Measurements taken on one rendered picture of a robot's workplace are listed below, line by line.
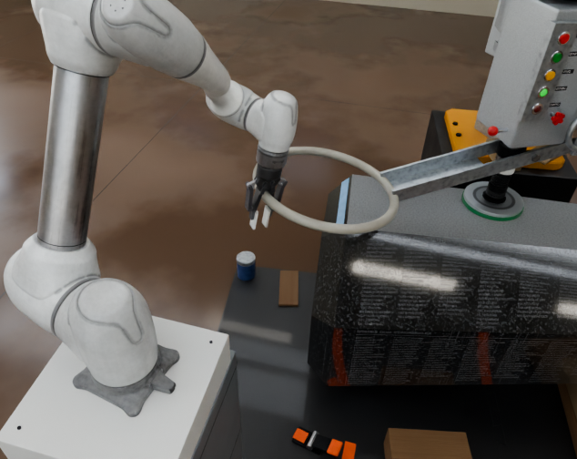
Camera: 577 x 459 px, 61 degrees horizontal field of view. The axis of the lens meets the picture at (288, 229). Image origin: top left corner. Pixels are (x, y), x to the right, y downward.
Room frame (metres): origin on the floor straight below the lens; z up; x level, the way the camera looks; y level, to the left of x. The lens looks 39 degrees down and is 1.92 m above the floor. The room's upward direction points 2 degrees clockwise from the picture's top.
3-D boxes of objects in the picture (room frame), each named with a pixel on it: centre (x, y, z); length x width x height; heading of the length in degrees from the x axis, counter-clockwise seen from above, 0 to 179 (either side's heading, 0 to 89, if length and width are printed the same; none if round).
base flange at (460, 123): (2.20, -1.03, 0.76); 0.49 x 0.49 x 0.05; 84
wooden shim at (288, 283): (1.83, -0.01, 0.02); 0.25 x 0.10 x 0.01; 0
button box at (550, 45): (1.38, -0.72, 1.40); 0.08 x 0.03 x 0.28; 104
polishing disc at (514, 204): (1.51, -0.76, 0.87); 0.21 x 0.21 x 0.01
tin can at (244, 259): (1.92, 0.22, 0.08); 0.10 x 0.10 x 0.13
